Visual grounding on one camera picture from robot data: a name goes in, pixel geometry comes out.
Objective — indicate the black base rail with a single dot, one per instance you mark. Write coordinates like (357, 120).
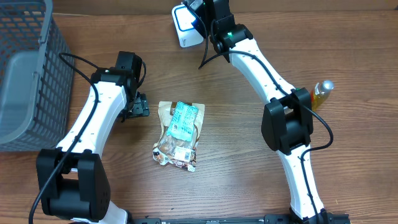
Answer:
(214, 220)

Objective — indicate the yellow juice bottle silver cap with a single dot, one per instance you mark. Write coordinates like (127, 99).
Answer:
(320, 93)

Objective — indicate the teal white snack packet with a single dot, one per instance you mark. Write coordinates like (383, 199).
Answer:
(182, 123)

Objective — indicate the grey plastic mesh basket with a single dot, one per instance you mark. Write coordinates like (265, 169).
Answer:
(36, 86)

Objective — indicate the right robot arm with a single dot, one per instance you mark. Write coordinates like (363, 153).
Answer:
(287, 121)

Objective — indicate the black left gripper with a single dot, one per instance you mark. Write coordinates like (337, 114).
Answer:
(141, 108)

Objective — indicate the brown white snack packet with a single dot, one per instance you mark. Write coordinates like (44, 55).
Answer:
(169, 150)

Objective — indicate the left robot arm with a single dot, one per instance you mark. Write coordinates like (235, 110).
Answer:
(72, 180)

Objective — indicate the white barcode scanner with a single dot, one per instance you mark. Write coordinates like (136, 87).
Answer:
(188, 36)

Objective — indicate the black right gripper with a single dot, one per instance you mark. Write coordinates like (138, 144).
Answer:
(204, 5)

